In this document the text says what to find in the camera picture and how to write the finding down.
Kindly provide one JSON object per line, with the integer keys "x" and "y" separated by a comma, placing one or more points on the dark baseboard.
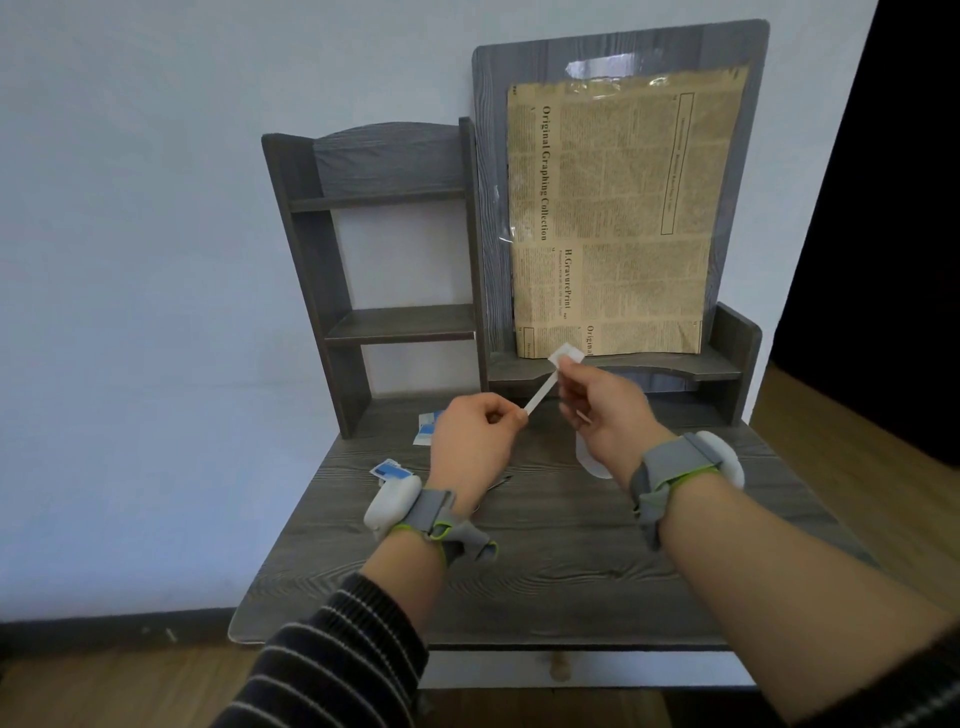
{"x": 112, "y": 628}

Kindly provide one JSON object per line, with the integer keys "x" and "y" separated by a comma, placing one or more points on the white backing paper piece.
{"x": 591, "y": 456}

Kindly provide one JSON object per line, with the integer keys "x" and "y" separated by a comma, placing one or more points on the person's right forearm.
{"x": 750, "y": 577}

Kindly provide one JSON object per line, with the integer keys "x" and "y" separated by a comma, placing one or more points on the person's left forearm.
{"x": 401, "y": 574}

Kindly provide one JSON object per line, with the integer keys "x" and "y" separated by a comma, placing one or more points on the white desk drawer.
{"x": 660, "y": 669}

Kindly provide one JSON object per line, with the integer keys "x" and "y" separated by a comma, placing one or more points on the dark wooden desk hutch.
{"x": 401, "y": 324}

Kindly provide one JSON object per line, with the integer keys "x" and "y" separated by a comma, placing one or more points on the white grey wrist tracker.
{"x": 679, "y": 457}
{"x": 391, "y": 504}

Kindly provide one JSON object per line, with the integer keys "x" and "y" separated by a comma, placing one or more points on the clear tape strip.
{"x": 607, "y": 69}

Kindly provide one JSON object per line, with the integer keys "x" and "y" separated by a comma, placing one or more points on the white grey right wrist tracker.
{"x": 679, "y": 457}

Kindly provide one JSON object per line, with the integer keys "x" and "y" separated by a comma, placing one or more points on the wooden drawer knob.
{"x": 560, "y": 667}

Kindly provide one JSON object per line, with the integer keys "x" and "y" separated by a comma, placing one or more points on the white grey left wrist tracker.
{"x": 391, "y": 504}

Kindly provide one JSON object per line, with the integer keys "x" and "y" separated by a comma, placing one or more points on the person's left fingers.
{"x": 499, "y": 420}

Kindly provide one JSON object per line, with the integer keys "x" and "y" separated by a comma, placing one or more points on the thin dark metal pin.
{"x": 501, "y": 482}

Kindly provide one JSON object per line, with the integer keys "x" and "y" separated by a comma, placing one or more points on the dark wooden desk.
{"x": 562, "y": 577}

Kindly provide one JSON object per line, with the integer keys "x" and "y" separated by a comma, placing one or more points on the person's right hand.
{"x": 611, "y": 420}

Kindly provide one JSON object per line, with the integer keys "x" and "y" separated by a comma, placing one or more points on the white adhesive bandage strip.
{"x": 545, "y": 388}

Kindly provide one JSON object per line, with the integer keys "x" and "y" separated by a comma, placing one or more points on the brown newspaper print sheet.
{"x": 622, "y": 217}

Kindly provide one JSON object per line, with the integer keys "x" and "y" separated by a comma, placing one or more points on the blue white bandage wrapper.
{"x": 390, "y": 470}
{"x": 429, "y": 429}

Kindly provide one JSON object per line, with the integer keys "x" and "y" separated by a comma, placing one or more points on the person's left hand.
{"x": 461, "y": 457}

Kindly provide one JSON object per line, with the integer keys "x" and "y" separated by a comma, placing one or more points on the person's right thumb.
{"x": 570, "y": 394}

